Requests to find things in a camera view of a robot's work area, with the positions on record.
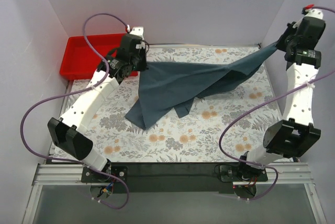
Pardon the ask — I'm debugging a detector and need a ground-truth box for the blue-grey t-shirt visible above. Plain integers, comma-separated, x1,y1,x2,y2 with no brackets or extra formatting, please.
125,43,277,130

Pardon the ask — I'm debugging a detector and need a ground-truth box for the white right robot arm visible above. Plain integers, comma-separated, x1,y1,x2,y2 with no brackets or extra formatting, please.
239,7,326,170

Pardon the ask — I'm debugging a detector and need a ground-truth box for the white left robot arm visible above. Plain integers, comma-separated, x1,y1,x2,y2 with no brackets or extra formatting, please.
48,27,147,172

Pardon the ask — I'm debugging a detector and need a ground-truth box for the red plastic tray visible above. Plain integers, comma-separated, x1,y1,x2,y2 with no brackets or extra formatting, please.
60,33,123,81

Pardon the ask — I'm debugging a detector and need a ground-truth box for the floral patterned table mat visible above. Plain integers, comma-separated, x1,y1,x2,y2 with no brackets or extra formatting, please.
52,47,287,164

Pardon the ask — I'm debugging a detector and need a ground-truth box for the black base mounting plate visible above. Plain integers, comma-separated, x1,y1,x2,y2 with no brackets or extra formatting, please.
81,162,269,196

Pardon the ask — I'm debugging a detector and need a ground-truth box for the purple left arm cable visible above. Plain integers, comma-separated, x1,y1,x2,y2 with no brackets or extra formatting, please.
20,13,131,211

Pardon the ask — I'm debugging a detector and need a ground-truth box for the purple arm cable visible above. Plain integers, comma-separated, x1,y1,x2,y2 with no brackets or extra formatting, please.
20,13,131,211
219,6,335,201

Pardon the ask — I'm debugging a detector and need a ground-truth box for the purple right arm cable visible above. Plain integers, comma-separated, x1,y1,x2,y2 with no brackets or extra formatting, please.
219,6,335,201

